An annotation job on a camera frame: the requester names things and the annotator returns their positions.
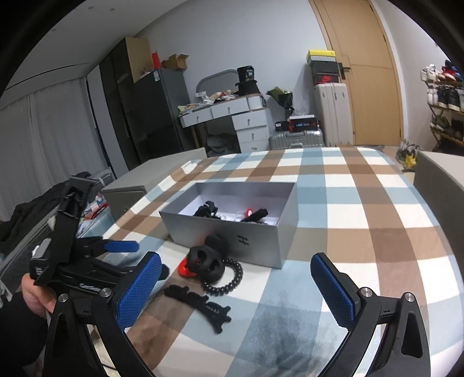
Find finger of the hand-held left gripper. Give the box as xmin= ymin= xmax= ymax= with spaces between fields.
xmin=74 ymin=235 xmax=139 ymax=257
xmin=58 ymin=257 xmax=171 ymax=291

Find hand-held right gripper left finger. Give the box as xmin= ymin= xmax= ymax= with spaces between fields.
xmin=45 ymin=251 xmax=162 ymax=377

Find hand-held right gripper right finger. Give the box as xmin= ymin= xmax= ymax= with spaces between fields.
xmin=310 ymin=253 xmax=432 ymax=377

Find red round badge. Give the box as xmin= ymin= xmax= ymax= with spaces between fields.
xmin=177 ymin=259 xmax=198 ymax=279

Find black hair clip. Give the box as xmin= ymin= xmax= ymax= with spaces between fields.
xmin=239 ymin=208 xmax=269 ymax=222
xmin=164 ymin=284 xmax=232 ymax=333

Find black foam hair donut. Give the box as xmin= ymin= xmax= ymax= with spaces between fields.
xmin=188 ymin=246 xmax=226 ymax=281

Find black spiral hair tie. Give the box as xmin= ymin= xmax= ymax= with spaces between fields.
xmin=201 ymin=258 xmax=244 ymax=297

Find black claw clip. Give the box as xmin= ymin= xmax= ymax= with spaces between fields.
xmin=194 ymin=199 xmax=220 ymax=218

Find silver box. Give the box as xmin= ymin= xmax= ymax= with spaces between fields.
xmin=159 ymin=182 xmax=300 ymax=269

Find person's left forearm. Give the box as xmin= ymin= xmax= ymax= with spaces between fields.
xmin=0 ymin=297 xmax=51 ymax=377

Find person's left hand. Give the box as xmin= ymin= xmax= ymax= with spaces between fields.
xmin=21 ymin=272 xmax=57 ymax=316

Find side table clutter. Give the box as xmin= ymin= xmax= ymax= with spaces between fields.
xmin=83 ymin=192 xmax=109 ymax=222

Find black jacket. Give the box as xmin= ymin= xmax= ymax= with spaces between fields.
xmin=0 ymin=170 xmax=78 ymax=243

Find plaid tablecloth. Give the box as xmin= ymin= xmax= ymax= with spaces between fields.
xmin=105 ymin=146 xmax=464 ymax=377

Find white curtain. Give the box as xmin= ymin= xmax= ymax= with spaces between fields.
xmin=0 ymin=74 xmax=113 ymax=222

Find dark grey refrigerator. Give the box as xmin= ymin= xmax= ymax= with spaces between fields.
xmin=132 ymin=67 xmax=198 ymax=162

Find dark wardrobe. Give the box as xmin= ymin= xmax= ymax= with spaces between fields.
xmin=99 ymin=36 xmax=153 ymax=171

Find grey clothes pile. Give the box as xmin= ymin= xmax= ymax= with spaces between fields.
xmin=206 ymin=133 xmax=240 ymax=155

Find silver aluminium suitcase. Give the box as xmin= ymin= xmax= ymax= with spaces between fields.
xmin=268 ymin=128 xmax=326 ymax=150

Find pile of loose shoes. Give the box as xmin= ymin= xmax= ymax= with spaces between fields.
xmin=395 ymin=139 xmax=423 ymax=169

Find black box with red edges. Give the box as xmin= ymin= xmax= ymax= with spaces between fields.
xmin=287 ymin=115 xmax=319 ymax=132

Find desk clutter pile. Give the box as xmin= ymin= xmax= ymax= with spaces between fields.
xmin=177 ymin=89 xmax=240 ymax=113

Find white upright suitcase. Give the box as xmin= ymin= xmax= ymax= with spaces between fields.
xmin=313 ymin=83 xmax=354 ymax=146

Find flat cardboard panel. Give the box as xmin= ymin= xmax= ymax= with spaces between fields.
xmin=125 ymin=36 xmax=153 ymax=85

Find white vanity desk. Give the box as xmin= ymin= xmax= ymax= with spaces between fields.
xmin=179 ymin=93 xmax=272 ymax=155

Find wooden shoe rack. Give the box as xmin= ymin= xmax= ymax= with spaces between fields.
xmin=420 ymin=60 xmax=464 ymax=153

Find arched grey mirror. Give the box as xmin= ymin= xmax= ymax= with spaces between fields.
xmin=196 ymin=69 xmax=242 ymax=95

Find open cardboard box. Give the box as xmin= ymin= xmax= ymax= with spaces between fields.
xmin=160 ymin=53 xmax=190 ymax=70

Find dark wrapped flower bouquet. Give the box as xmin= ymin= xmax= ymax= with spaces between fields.
xmin=266 ymin=86 xmax=296 ymax=118

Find wooden door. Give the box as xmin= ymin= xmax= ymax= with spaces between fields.
xmin=308 ymin=0 xmax=403 ymax=147

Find black box with label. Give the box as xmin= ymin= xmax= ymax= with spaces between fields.
xmin=235 ymin=65 xmax=260 ymax=97

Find red and black shoe box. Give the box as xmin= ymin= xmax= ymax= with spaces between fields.
xmin=312 ymin=72 xmax=345 ymax=86

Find rows of shoes on rack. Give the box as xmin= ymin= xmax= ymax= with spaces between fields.
xmin=420 ymin=60 xmax=464 ymax=140

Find yellow shoe box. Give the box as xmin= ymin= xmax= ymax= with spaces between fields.
xmin=306 ymin=50 xmax=337 ymax=63

